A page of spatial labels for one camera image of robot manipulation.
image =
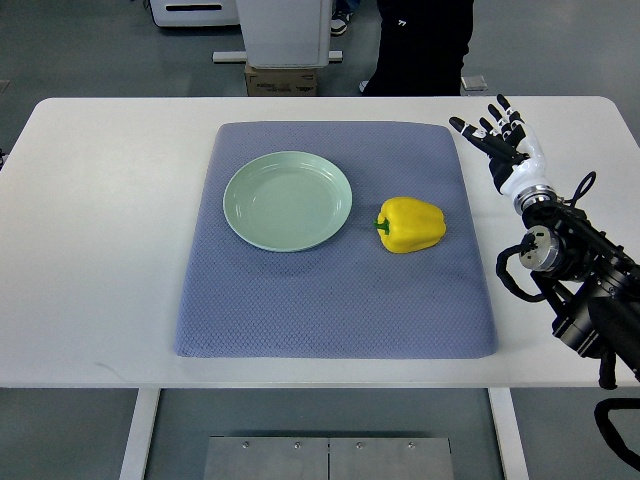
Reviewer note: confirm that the white appliance with slot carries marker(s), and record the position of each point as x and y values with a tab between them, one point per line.
182	14

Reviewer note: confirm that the white table leg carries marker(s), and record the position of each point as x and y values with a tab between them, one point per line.
140	434
507	434

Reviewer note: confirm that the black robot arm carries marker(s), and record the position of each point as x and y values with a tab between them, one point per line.
590	283

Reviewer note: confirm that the grey floor plate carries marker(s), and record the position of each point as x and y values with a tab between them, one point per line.
475	83

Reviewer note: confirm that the yellow bell pepper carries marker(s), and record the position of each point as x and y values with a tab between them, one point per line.
406	225

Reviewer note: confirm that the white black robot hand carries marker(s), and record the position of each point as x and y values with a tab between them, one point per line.
516	161

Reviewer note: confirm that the blue grey cloth mat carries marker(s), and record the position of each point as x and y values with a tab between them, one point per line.
347	297

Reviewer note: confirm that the white sneaker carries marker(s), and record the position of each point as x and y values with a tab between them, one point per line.
339	23

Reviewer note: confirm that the white table right leg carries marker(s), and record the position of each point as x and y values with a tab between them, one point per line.
507	434

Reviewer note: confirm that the person in black trousers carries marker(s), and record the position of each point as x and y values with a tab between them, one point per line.
422	48

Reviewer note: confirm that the white table left leg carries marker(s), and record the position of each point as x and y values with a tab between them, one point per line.
140	434

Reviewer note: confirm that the brown cardboard box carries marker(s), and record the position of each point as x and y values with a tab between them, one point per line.
298	82

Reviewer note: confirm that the white machine base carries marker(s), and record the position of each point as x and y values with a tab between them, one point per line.
283	34

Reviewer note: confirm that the light green plate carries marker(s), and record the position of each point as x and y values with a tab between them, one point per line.
287	201

